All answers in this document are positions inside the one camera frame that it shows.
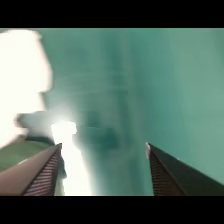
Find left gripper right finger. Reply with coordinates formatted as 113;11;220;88
145;142;224;197

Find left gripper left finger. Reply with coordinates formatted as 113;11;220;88
0;143;63;197

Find white garment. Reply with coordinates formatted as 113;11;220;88
0;29;54;149

